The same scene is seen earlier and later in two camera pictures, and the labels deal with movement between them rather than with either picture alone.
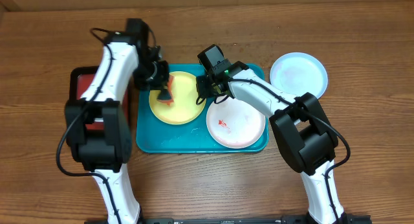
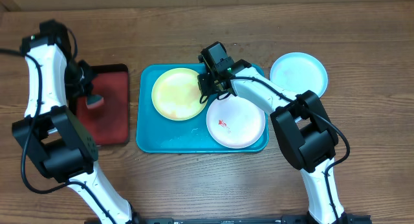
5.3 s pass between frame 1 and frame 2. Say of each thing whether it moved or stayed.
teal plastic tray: stayed
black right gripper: stayed
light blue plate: stayed
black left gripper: moved
